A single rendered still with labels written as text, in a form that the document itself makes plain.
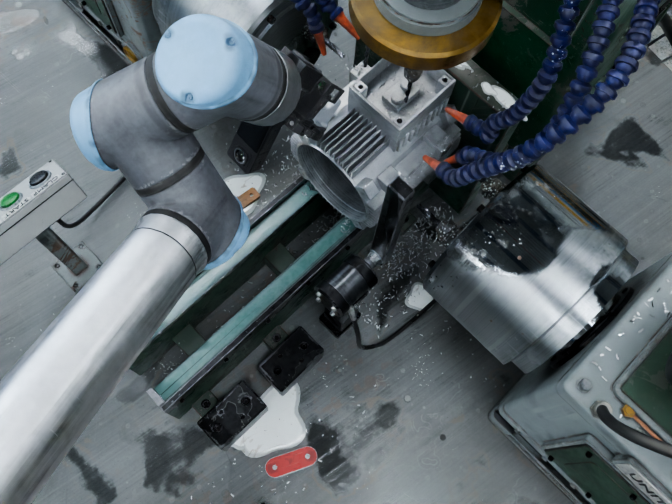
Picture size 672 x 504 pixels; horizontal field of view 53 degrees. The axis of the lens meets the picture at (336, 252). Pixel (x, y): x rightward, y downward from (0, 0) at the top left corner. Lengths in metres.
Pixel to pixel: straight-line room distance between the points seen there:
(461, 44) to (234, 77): 0.28
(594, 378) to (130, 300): 0.55
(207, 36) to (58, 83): 0.82
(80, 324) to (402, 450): 0.67
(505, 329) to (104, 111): 0.57
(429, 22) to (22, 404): 0.56
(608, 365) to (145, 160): 0.60
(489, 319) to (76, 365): 0.54
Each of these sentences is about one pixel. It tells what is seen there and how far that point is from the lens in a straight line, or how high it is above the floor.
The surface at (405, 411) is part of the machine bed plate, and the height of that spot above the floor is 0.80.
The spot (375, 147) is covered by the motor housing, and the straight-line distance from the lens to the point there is 1.00.
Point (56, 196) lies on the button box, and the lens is 1.06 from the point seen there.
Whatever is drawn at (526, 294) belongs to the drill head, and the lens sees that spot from 0.91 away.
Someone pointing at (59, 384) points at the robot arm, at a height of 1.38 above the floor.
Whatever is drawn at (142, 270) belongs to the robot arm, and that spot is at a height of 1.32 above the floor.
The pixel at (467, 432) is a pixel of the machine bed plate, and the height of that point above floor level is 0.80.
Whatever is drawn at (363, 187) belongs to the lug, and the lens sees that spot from 0.98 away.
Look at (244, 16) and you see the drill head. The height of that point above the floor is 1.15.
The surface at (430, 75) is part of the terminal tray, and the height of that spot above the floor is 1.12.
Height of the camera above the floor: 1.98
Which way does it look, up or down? 71 degrees down
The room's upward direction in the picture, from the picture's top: 7 degrees clockwise
